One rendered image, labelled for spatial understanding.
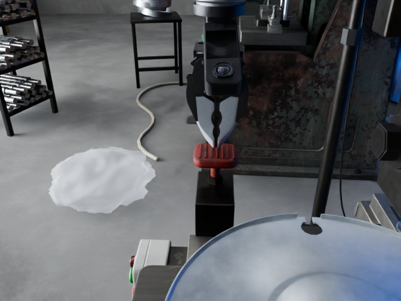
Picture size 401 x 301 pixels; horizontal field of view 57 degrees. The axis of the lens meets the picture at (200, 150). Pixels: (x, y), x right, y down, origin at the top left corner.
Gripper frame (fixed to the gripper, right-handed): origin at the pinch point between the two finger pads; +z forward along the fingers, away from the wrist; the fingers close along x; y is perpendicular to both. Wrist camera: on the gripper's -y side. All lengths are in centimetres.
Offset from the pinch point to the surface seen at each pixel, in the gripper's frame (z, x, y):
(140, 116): 78, 53, 187
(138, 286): -0.3, 6.6, -28.7
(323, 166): 36, -35, 53
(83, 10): 72, 235, 627
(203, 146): 1.7, 2.0, 1.5
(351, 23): -9, -35, 53
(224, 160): 1.7, -1.3, -2.7
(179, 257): 15.7, 5.2, -9.0
